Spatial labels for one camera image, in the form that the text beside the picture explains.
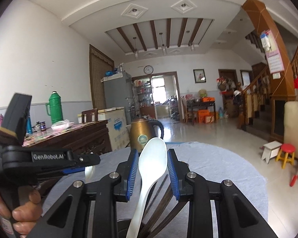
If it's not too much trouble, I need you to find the beige sofa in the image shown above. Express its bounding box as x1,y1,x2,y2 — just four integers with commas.
284,101,298,159

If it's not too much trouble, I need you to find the grey perforated utensil holder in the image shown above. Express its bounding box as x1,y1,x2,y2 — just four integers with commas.
117,219,150,238

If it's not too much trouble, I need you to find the dark chopstick two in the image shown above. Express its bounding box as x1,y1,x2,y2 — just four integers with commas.
147,202,187,238

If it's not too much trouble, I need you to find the dark chopstick one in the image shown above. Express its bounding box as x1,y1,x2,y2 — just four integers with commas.
141,185,173,237

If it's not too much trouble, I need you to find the white chest freezer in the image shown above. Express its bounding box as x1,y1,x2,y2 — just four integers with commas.
77,106,131,152

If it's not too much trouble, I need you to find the light blue table cloth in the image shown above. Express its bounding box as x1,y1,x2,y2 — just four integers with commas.
30,150,275,237

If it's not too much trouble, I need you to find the grey refrigerator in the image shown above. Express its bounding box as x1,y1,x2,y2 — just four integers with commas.
101,71,136,124

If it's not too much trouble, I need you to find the small white stool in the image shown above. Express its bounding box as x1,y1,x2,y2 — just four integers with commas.
261,141,282,164

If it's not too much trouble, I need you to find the person's left hand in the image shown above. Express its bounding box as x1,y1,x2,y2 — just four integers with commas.
0,189,43,237

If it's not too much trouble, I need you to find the dark carved wooden sideboard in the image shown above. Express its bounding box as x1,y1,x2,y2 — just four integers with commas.
23,120,112,155

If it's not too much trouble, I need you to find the white plastic spoon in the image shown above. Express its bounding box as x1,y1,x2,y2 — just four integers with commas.
126,138,167,238

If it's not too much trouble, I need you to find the round wall clock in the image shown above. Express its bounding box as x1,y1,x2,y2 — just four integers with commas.
144,65,153,75

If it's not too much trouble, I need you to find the orange box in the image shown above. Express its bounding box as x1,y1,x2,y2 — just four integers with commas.
201,97,215,102

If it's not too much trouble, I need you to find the green thermos jug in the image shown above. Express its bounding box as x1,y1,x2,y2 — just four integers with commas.
45,91,63,124

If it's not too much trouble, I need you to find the bronze electric kettle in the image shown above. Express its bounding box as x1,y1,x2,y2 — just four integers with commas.
126,117,164,153

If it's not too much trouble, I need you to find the red yellow stool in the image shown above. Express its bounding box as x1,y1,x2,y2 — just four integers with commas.
275,143,296,169

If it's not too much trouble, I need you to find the wall calendar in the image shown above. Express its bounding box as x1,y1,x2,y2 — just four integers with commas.
260,30,284,74

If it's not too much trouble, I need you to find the dark wooden chair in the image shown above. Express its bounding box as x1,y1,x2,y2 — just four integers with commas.
81,108,98,124

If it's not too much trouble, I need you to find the framed wall picture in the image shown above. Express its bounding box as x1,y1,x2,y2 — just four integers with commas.
193,69,206,83

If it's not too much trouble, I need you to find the blue water bottle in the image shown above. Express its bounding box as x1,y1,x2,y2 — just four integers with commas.
27,115,33,134

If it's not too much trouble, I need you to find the dark chopstick three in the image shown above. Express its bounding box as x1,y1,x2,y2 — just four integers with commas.
144,174,168,217

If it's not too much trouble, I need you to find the wooden stair railing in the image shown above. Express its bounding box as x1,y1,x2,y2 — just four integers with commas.
238,46,298,129

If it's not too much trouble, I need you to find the dark wooden side table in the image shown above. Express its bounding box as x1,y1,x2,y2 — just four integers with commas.
185,100,217,125

